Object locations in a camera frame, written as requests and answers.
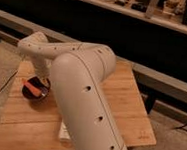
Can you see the dark ceramic bowl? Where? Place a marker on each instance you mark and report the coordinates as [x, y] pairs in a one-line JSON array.
[[39, 85]]

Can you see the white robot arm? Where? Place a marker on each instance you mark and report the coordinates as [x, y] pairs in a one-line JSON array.
[[75, 71]]

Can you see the orange carrot in bowl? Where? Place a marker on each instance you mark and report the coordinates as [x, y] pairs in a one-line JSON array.
[[36, 92]]

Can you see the white plastic bottle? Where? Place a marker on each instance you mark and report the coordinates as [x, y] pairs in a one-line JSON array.
[[63, 133]]

